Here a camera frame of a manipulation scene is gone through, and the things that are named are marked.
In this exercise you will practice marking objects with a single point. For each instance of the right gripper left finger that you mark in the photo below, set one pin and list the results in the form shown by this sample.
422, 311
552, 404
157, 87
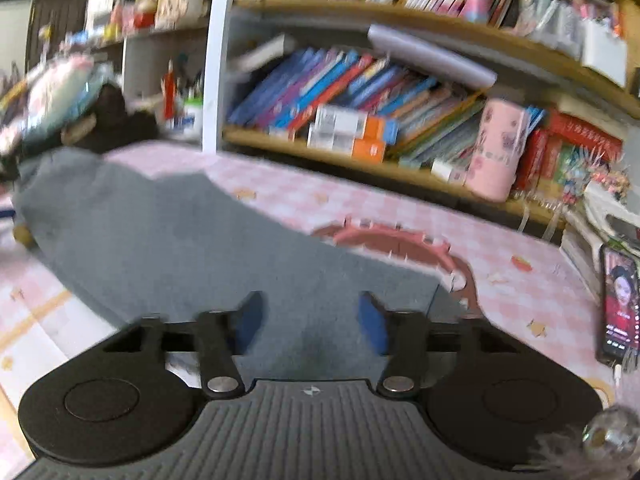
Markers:
219, 337

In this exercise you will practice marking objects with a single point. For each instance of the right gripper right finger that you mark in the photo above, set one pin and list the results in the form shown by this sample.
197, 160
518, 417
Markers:
401, 337

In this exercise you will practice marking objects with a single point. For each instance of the grey hooded sweatshirt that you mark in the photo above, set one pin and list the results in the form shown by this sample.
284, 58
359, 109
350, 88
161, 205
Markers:
128, 246

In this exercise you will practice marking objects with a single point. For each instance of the pink cartoon table mat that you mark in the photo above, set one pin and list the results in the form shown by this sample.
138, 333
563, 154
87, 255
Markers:
526, 286

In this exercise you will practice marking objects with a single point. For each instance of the small white charger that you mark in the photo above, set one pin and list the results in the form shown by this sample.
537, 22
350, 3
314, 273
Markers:
447, 171

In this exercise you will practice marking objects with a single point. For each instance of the lower white orange box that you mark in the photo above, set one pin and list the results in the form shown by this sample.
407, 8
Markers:
370, 150

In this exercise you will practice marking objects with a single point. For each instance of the white orange box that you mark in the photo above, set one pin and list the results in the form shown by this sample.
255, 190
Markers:
370, 150
355, 123

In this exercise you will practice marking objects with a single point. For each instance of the pink sticker tumbler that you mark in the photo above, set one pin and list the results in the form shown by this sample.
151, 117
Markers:
498, 148

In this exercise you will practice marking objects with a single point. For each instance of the white green pen jar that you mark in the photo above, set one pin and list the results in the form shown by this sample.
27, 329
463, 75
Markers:
192, 117

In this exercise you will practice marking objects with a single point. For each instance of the upper white orange box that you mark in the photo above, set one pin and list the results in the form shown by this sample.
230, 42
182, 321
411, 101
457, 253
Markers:
355, 123

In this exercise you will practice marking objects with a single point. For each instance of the smartphone showing video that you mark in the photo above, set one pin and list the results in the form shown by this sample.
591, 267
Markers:
619, 331

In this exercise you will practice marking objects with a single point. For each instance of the stack of papers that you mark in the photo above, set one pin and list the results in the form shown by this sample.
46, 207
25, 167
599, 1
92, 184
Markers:
589, 227

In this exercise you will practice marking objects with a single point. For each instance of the red hanging tassel charm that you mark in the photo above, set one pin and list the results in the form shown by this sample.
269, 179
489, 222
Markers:
169, 92

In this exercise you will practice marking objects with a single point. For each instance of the white bookshelf unit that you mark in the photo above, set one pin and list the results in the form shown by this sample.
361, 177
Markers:
523, 68

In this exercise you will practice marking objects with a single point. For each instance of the pink white plush pillow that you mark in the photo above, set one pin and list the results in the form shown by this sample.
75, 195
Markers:
55, 93

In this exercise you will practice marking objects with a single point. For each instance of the white storage box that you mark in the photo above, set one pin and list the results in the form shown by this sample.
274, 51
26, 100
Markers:
604, 53

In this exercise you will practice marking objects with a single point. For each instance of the fluffy keychain with bead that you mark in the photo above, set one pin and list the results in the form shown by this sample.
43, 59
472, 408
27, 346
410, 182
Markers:
607, 447

